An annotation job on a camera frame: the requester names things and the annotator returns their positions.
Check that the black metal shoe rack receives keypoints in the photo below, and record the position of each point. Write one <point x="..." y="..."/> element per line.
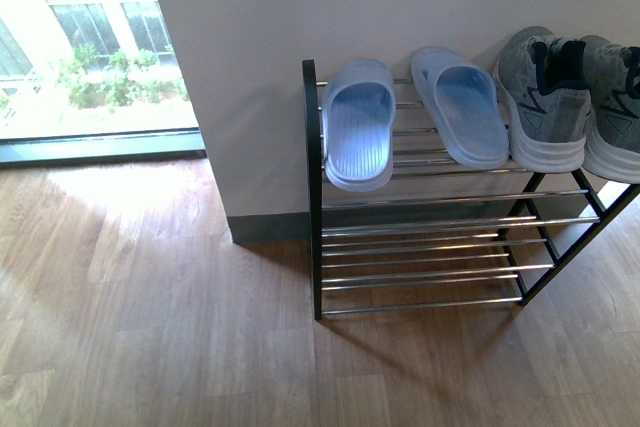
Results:
<point x="518" y="241"/>

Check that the grey knit sneaker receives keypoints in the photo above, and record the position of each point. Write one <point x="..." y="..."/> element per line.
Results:
<point x="612" y="145"/>
<point x="541" y="84"/>

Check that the light blue rubber slipper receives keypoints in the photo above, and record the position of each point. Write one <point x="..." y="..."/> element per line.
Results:
<point x="461" y="99"/>

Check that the dark window frame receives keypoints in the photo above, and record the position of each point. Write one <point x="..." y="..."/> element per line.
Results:
<point x="72" y="150"/>

